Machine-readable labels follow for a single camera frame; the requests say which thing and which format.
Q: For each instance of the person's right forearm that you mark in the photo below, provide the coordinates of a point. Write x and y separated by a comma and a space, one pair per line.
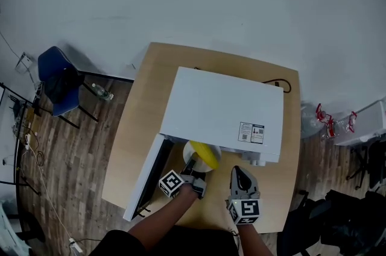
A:
253, 239

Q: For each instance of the person's left forearm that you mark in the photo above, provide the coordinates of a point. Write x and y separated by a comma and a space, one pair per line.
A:
163, 218

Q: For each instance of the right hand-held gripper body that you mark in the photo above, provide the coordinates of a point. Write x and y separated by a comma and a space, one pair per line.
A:
245, 209

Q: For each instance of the white cloth pile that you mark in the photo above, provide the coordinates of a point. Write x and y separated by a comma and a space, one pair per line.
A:
9, 233

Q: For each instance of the black bag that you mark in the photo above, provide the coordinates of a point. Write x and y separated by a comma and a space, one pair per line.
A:
61, 84

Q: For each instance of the whiteboard with black frame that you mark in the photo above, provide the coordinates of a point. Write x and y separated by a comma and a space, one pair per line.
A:
4, 128

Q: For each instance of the black round base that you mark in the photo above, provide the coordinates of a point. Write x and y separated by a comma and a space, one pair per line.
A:
31, 227

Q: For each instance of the blue chair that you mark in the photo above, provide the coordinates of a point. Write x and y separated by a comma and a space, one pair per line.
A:
52, 59

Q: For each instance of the black swivel chair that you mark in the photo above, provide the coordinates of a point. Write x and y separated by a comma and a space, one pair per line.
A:
374, 164

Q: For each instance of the clear plastic bottle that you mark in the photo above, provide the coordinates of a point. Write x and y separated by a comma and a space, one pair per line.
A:
102, 92

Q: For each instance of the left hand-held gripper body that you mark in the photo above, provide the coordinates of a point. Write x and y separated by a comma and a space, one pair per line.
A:
171, 184

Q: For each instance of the white round plate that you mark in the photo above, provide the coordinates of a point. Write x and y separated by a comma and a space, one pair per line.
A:
187, 152

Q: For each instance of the white microwave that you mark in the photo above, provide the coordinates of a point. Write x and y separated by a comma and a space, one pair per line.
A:
223, 104

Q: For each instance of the yellow banana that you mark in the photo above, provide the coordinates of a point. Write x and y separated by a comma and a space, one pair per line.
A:
206, 152

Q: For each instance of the small white power strip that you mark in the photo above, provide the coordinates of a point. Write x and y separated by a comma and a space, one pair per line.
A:
28, 141

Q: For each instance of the white water dispenser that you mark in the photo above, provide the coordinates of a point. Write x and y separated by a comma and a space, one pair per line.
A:
368, 122

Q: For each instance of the person's black shirt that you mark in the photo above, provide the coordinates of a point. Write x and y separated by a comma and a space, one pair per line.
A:
181, 242

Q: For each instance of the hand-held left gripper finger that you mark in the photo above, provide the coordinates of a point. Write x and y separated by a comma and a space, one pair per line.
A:
190, 167

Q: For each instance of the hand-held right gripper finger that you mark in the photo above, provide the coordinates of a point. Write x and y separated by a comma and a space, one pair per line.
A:
254, 187
234, 182

